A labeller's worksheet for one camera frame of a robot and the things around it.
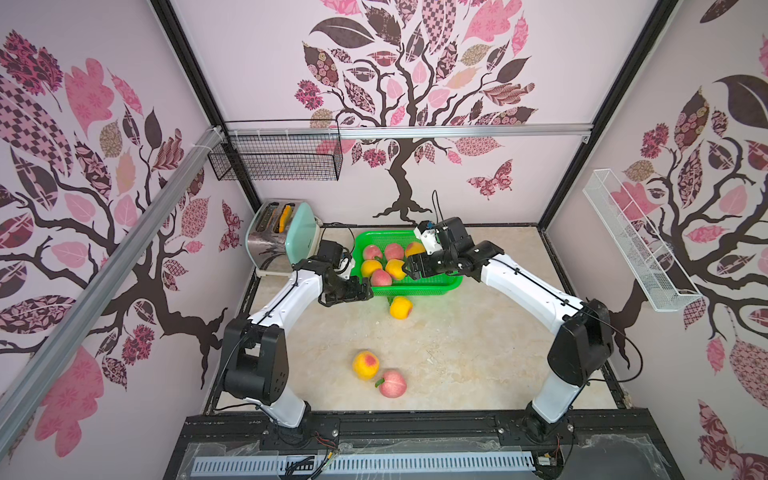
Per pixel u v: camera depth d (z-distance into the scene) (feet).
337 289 2.45
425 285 3.11
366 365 2.59
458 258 2.06
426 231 2.45
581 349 1.47
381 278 3.11
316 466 2.27
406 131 3.11
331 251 2.34
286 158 4.00
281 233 3.13
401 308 3.02
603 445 2.38
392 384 2.50
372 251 3.40
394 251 3.42
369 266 3.31
